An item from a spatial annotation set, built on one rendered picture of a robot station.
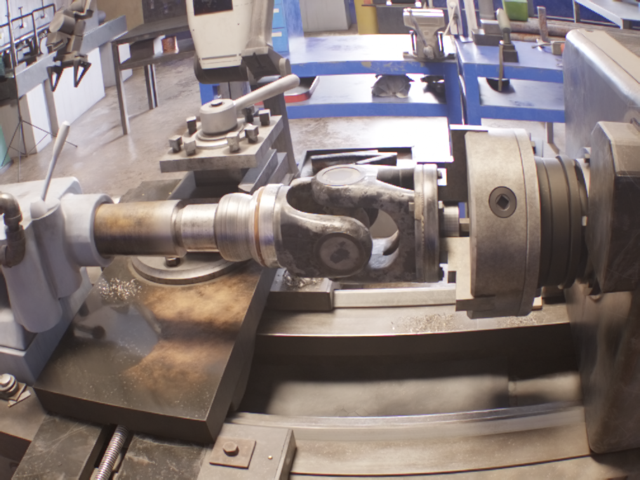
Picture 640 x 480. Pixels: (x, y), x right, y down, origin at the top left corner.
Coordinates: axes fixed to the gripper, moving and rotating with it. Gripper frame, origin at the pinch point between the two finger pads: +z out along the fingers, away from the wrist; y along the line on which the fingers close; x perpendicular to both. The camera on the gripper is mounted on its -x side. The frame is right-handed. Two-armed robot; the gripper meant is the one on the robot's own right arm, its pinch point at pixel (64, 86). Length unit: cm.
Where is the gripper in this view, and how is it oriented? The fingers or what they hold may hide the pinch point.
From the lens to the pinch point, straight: 169.6
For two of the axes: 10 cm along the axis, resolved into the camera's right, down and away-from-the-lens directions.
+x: 3.2, 0.1, 9.5
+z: -0.6, 10.0, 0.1
